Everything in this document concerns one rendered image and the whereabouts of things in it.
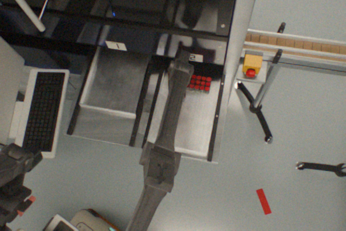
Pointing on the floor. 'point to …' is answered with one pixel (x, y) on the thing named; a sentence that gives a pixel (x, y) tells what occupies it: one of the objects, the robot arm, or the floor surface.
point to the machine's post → (240, 21)
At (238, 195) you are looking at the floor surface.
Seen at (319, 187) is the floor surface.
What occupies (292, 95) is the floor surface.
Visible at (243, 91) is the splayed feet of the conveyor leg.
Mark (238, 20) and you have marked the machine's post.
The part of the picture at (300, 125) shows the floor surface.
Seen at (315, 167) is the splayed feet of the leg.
